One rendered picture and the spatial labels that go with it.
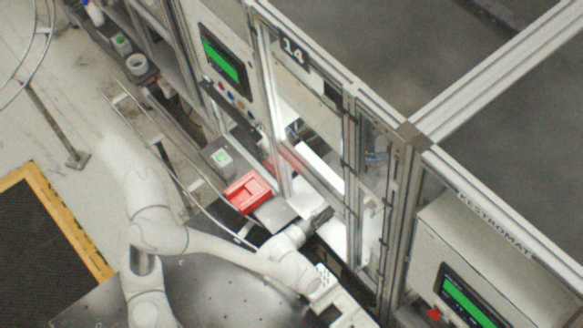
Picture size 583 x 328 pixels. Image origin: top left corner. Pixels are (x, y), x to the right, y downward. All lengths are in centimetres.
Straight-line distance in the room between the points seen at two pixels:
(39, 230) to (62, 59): 131
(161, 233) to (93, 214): 191
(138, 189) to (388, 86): 93
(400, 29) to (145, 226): 97
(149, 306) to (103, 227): 140
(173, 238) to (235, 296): 76
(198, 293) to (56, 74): 232
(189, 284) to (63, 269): 117
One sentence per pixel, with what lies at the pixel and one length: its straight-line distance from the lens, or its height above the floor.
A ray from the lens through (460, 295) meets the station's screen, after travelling 176.
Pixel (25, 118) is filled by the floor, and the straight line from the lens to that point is 453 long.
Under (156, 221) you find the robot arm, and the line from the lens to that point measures 208.
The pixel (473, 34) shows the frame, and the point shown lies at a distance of 173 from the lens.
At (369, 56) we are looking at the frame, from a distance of 166.
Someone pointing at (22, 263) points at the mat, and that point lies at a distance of 397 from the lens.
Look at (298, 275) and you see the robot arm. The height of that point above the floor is 111.
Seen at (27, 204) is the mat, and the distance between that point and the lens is 414.
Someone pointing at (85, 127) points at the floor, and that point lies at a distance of 432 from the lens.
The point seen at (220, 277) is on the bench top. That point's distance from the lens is 283.
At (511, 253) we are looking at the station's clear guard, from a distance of 152.
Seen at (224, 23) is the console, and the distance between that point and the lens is 204.
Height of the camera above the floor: 327
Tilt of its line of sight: 59 degrees down
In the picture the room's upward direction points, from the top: 9 degrees counter-clockwise
